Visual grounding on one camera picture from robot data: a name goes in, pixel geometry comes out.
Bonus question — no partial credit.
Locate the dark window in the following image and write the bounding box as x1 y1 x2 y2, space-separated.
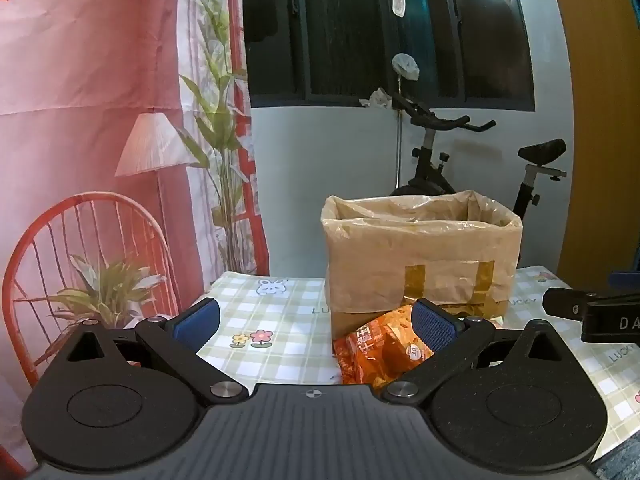
242 0 536 113

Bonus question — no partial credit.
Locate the pink printed wall cloth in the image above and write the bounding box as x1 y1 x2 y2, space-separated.
0 0 271 476

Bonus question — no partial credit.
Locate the brown wooden door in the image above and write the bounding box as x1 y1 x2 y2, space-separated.
544 0 640 288

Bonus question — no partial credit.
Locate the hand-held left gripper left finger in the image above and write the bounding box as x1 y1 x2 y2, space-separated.
50 297 249 403

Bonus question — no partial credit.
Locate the black exercise bike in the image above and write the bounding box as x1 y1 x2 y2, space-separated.
390 92 568 221

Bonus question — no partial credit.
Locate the metal pole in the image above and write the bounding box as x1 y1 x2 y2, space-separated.
394 73 404 189

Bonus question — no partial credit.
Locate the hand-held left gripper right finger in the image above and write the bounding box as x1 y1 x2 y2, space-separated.
381 298 576 403

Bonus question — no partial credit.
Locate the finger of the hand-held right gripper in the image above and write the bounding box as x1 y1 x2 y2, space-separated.
542 287 598 322
607 270 640 293

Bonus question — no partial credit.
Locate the checkered tablecloth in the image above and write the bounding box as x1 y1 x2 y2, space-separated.
197 265 640 461

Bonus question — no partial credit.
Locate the orange snack packet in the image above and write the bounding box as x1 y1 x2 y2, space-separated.
332 305 436 386

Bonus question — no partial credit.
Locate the cardboard box with plastic liner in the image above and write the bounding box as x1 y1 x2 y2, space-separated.
320 190 523 341

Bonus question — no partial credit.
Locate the white crumpled bag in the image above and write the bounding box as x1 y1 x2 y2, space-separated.
359 87 394 110

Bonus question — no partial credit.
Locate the clear plastic bag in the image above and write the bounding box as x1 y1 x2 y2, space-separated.
391 52 420 81

